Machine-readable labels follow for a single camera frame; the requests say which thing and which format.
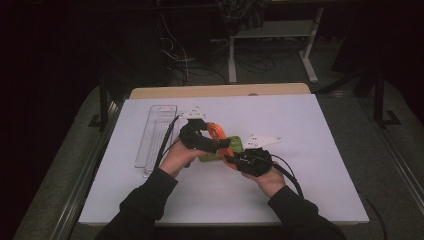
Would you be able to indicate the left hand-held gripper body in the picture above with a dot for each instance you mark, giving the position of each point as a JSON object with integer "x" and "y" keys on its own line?
{"x": 195, "y": 138}

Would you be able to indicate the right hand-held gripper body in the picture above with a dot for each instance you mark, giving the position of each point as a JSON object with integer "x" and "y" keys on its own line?
{"x": 256, "y": 161}

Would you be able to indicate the green clown phone case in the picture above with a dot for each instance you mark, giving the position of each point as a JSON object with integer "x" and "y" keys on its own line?
{"x": 236, "y": 144}

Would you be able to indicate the clear plastic tray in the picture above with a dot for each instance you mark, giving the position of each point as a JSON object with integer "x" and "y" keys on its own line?
{"x": 153, "y": 133}

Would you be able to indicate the person's right hand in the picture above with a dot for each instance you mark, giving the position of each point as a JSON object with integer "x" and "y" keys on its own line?
{"x": 270, "y": 183}

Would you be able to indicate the person's left hand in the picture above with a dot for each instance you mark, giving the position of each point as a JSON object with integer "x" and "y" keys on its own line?
{"x": 176, "y": 160}

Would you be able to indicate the white table mat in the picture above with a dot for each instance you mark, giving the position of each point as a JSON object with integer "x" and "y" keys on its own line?
{"x": 300, "y": 116}

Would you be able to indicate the black stand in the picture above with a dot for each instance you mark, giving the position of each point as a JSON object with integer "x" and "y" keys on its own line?
{"x": 378, "y": 100}
{"x": 104, "y": 100}

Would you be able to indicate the dark checked cloth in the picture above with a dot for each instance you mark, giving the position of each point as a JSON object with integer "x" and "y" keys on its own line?
{"x": 243, "y": 13}

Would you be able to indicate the white desk frame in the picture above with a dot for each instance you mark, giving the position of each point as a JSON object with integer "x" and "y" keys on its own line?
{"x": 232, "y": 60}

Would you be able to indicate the metal rail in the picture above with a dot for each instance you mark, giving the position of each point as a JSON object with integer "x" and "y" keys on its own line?
{"x": 400, "y": 163}
{"x": 77, "y": 200}

